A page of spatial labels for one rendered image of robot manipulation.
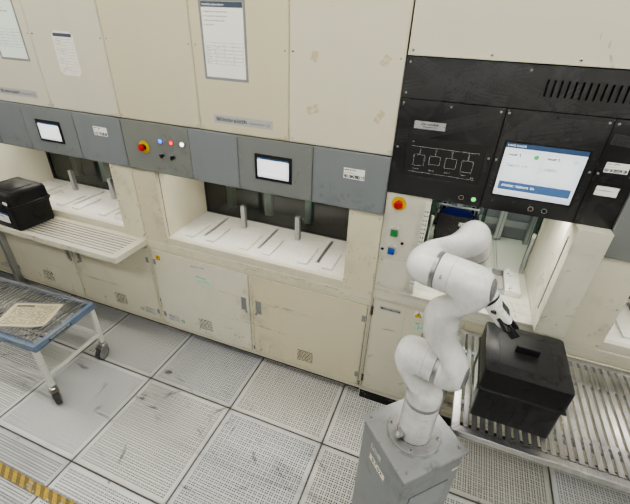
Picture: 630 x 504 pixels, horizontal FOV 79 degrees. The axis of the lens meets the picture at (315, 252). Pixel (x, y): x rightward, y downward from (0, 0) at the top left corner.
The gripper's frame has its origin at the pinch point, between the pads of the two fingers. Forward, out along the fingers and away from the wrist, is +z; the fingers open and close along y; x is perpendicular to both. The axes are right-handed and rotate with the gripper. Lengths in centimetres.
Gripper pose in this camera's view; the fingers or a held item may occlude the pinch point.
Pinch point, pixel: (512, 329)
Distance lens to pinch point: 161.3
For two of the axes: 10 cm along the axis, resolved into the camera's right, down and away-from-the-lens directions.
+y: 3.7, -4.7, 8.0
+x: -6.8, 4.5, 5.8
